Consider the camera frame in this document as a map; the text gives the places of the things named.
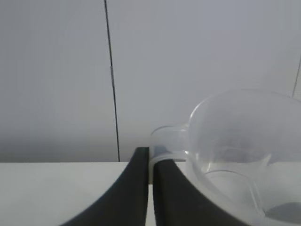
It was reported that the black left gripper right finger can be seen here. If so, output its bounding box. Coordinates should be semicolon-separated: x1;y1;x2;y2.
152;159;258;226

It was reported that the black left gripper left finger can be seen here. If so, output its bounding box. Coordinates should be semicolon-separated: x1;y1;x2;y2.
57;146;151;226

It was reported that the clear plastic measuring cup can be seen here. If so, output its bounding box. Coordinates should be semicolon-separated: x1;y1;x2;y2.
150;88;301;226

